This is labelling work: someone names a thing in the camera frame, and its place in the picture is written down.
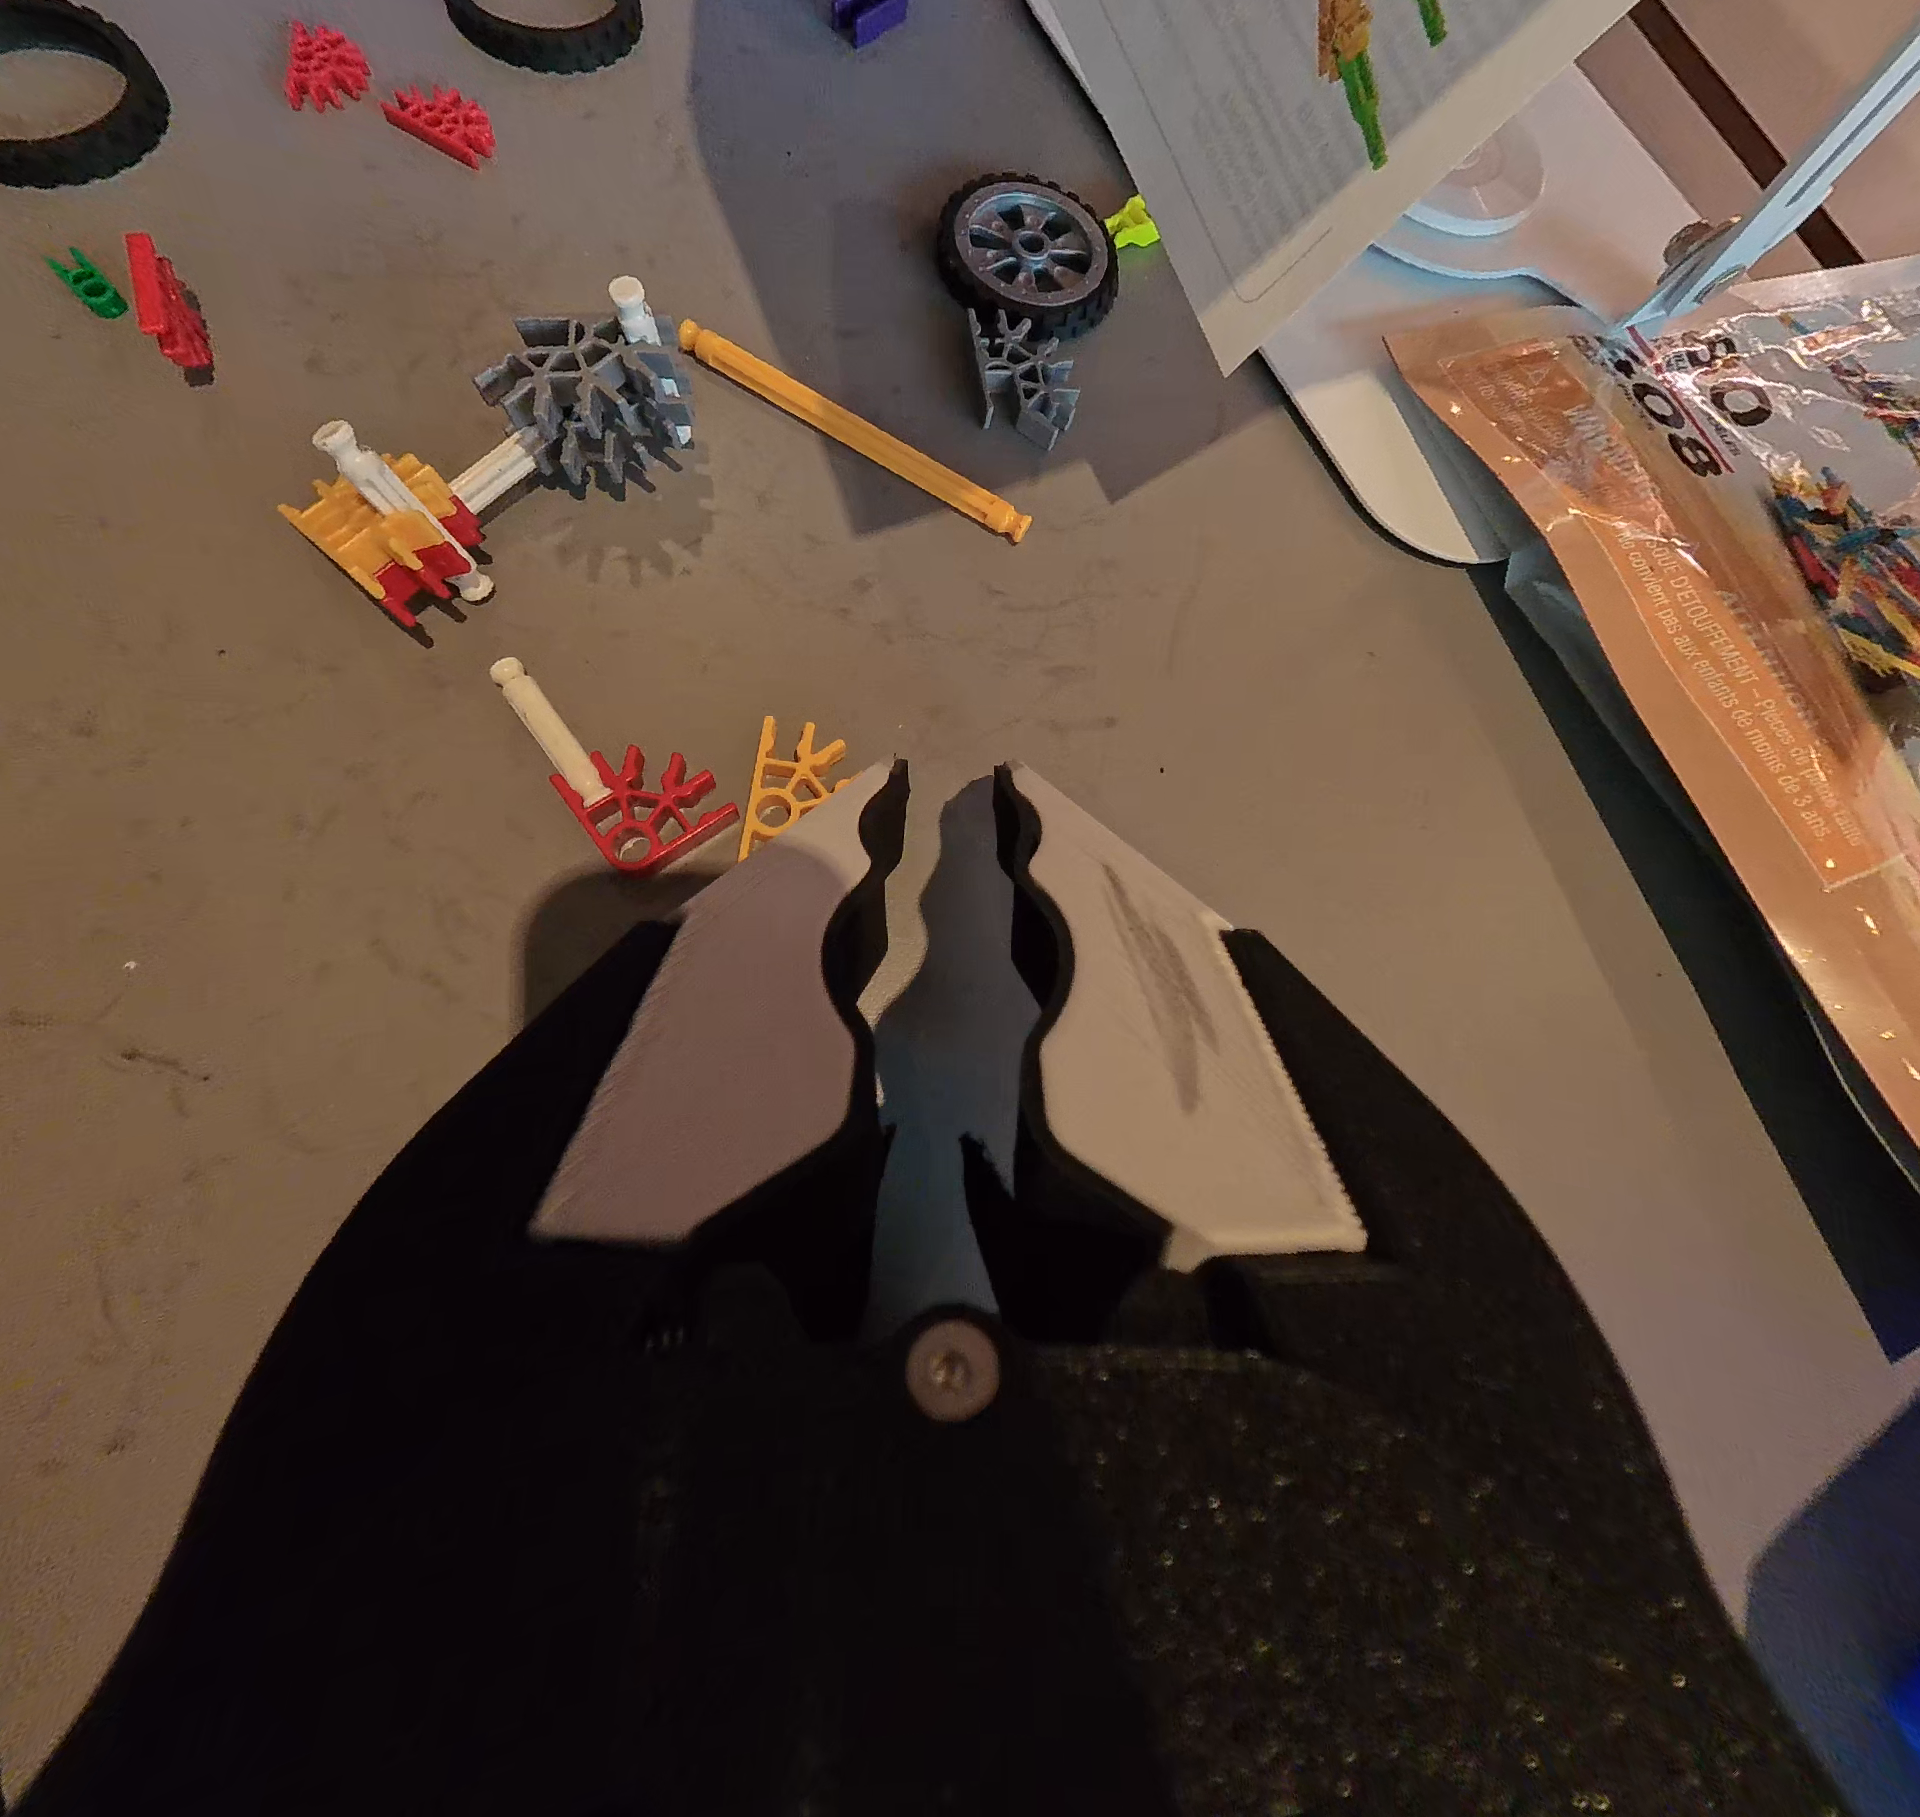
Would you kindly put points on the lime green clip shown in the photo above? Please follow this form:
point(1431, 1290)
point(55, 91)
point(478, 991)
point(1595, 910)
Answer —
point(1136, 225)

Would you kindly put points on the toy wheel with black tyre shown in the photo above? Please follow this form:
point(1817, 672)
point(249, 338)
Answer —
point(1030, 251)

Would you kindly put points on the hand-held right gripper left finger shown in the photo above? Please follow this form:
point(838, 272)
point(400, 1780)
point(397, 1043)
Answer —
point(703, 1066)

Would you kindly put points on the orange plastic connector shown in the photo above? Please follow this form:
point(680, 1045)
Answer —
point(354, 529)

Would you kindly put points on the green clip connector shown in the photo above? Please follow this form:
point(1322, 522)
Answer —
point(88, 286)

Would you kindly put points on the long yellow rod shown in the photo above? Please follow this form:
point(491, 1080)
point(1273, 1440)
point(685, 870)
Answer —
point(849, 432)

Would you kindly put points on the printed toy packaging bag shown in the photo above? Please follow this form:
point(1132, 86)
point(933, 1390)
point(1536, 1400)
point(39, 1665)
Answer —
point(1680, 616)

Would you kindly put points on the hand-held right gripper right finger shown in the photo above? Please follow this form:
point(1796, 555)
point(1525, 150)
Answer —
point(1186, 1080)

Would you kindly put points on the red ridged connector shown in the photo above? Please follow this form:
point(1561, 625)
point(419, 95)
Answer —
point(168, 301)

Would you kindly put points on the red toothed connector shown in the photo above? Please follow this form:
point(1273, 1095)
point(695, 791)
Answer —
point(442, 123)
point(328, 61)

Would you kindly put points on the red plastic connector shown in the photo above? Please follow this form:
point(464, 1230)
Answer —
point(413, 588)
point(645, 816)

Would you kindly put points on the purple connector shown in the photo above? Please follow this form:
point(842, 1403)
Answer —
point(870, 5)

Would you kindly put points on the yellow half-round connector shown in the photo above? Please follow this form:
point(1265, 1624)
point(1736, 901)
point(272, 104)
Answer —
point(790, 782)

